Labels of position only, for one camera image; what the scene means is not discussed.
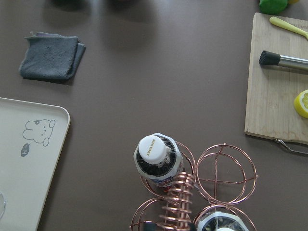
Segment copper wire bottle basket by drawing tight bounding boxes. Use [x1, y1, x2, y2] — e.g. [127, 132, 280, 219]
[129, 143, 257, 231]

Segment tea bottle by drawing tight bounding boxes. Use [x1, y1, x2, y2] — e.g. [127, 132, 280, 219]
[196, 211, 248, 231]
[133, 133, 184, 188]

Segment yellow plastic knife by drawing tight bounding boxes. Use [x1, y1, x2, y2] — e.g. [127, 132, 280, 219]
[269, 16, 308, 39]

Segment clear wine glass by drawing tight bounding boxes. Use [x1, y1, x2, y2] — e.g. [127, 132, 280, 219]
[0, 192, 6, 219]

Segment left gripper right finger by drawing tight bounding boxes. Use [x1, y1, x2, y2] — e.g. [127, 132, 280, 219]
[188, 223, 196, 231]

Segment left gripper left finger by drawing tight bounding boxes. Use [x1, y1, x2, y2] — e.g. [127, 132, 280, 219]
[143, 221, 156, 231]

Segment cream tray with bear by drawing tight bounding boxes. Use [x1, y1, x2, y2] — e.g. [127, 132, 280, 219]
[0, 98, 70, 231]

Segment grey folded cloth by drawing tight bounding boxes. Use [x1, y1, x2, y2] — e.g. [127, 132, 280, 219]
[19, 32, 86, 80]

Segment green lime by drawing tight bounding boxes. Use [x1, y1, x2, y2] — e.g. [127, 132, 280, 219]
[259, 0, 288, 15]

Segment bamboo cutting board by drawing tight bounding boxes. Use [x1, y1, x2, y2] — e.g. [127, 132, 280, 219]
[244, 13, 308, 154]

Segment half lemon slice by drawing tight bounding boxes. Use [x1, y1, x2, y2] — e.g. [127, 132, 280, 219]
[294, 90, 308, 118]

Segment upper whole lemon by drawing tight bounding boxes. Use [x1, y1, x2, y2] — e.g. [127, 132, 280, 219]
[288, 0, 299, 4]

